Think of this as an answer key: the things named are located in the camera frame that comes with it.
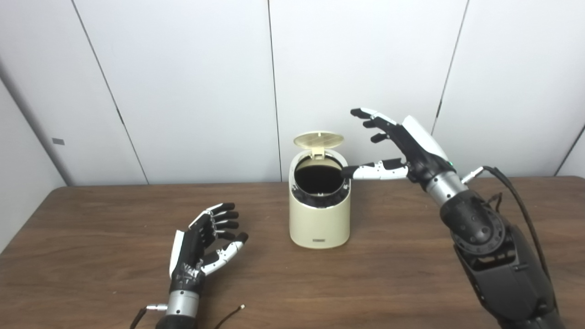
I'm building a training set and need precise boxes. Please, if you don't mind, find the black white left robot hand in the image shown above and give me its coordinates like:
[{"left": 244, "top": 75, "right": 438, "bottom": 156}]
[{"left": 169, "top": 202, "right": 250, "bottom": 296}]

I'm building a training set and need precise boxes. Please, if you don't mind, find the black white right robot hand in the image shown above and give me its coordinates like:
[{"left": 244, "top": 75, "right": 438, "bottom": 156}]
[{"left": 340, "top": 107, "right": 457, "bottom": 188}]

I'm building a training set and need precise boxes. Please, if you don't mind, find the cream round bin lid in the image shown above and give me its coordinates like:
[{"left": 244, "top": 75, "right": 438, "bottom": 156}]
[{"left": 293, "top": 131, "right": 345, "bottom": 159}]

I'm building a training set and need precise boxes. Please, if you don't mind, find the cream-colored bin body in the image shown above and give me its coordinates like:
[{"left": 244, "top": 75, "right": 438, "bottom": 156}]
[{"left": 289, "top": 151, "right": 352, "bottom": 250}]

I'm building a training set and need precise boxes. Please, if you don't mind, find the thin loose black wire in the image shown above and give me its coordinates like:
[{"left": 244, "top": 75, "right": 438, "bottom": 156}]
[{"left": 214, "top": 304, "right": 245, "bottom": 329}]

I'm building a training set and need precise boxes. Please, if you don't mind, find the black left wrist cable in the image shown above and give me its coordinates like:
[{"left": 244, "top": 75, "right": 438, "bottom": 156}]
[{"left": 129, "top": 303, "right": 168, "bottom": 329}]

